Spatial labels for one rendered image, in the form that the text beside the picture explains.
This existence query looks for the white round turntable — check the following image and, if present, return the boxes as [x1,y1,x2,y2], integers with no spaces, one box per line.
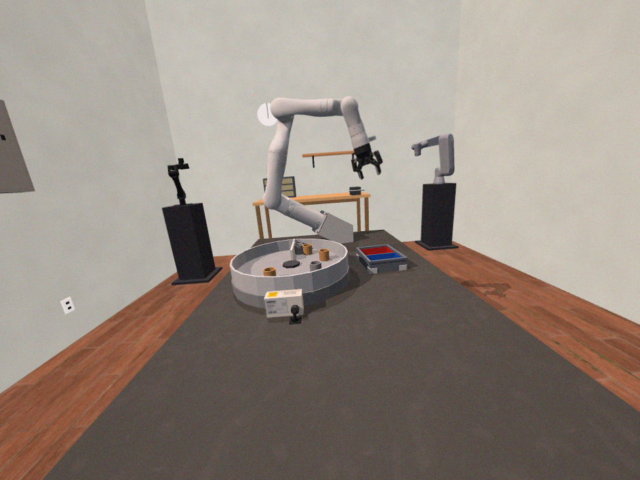
[230,239,350,324]

